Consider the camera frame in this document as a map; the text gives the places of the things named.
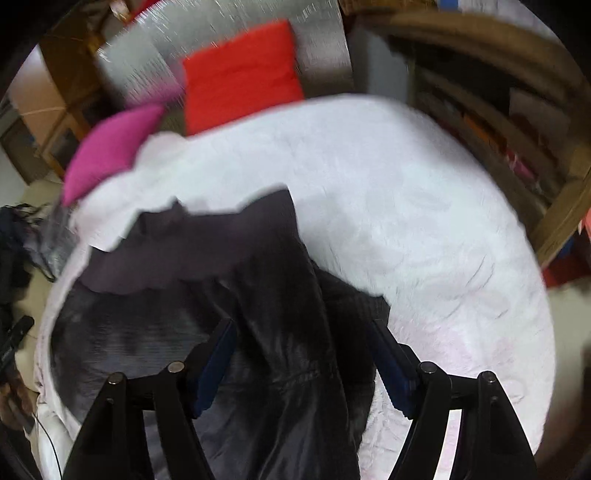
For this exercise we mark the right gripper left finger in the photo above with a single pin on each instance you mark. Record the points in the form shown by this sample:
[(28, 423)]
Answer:
[(133, 422)]

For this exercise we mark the black quilted puffer jacket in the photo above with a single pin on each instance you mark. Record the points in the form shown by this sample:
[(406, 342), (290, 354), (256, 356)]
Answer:
[(296, 397)]

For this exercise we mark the pile of mixed clothes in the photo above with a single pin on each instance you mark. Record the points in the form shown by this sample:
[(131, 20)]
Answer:
[(39, 237)]

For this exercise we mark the wooden bedside cabinet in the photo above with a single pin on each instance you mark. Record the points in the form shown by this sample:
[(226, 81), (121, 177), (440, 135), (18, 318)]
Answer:
[(70, 128)]

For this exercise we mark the magenta pillow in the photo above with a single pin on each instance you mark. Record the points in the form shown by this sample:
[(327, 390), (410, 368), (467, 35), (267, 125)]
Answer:
[(110, 148)]

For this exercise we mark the brown wooden wardrobe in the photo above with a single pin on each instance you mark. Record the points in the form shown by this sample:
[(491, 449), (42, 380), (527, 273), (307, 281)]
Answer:
[(59, 71)]

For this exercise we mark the white bed cover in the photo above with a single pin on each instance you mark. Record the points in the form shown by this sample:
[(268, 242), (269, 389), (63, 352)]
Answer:
[(391, 204)]

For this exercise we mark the silver foil headboard panel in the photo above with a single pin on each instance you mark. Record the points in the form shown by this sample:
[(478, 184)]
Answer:
[(142, 65)]

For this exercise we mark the wooden shelf unit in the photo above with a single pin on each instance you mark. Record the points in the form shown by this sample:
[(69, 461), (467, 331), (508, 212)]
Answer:
[(517, 100)]

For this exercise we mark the red pillow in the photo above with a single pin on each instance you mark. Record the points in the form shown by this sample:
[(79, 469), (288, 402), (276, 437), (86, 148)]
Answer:
[(252, 72)]

